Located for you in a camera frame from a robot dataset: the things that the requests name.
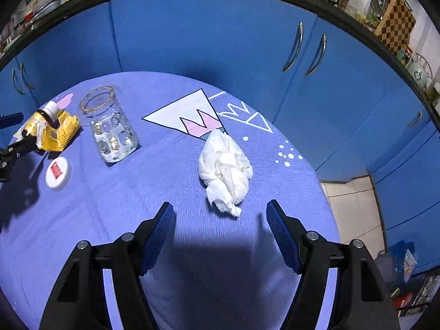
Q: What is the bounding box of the metal strainer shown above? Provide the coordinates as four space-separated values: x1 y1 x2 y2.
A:
368 0 391 19

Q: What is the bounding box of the blue plastic bag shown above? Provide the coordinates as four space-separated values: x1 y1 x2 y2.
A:
390 241 418 276

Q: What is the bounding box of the silver cabinet handle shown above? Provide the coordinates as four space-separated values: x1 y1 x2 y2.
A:
282 21 304 73
305 33 326 76

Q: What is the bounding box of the purple printed tablecloth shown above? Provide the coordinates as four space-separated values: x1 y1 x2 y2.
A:
0 71 341 330

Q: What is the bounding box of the black wire rack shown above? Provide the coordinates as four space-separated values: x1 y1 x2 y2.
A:
392 271 439 317

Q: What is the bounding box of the green kettle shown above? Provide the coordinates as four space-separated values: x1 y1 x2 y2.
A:
406 53 434 92

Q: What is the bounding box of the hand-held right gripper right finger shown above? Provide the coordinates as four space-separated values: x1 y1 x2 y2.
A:
265 199 401 330

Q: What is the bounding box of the yellow packaging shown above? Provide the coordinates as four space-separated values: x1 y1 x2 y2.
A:
21 109 82 153

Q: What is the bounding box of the white lid with red label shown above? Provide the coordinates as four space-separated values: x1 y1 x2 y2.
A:
45 157 72 190

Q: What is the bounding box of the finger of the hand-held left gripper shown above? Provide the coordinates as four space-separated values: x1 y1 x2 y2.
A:
0 112 24 129
0 134 38 182

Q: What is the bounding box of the brown bottle with white cap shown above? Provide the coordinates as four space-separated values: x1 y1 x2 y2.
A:
36 101 62 126

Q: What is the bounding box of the checkered wooden cutting board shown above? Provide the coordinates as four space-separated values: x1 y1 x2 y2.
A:
373 0 416 54

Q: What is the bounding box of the white tissue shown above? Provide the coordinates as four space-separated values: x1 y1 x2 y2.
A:
198 128 253 218

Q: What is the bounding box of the clear plastic cup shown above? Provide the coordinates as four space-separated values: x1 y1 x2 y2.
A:
80 86 139 164

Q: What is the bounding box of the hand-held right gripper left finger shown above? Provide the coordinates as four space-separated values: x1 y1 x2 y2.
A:
38 201 177 330

